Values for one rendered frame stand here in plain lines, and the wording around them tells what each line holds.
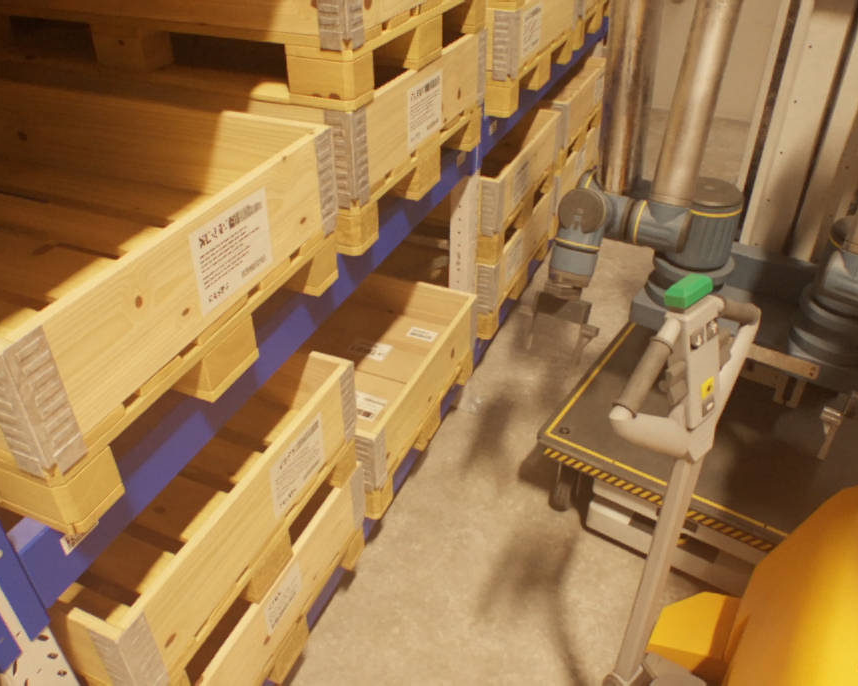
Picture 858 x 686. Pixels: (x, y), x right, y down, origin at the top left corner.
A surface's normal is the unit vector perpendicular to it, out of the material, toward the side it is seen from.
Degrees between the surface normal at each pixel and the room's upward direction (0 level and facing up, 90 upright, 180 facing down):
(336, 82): 90
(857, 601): 14
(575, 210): 65
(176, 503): 0
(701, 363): 74
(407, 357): 0
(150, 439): 90
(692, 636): 22
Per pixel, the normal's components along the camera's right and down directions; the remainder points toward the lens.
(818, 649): -0.60, -0.79
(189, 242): 0.92, 0.22
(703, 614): -0.32, -0.87
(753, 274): -0.56, 0.49
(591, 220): -0.36, 0.19
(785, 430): 0.00, -0.81
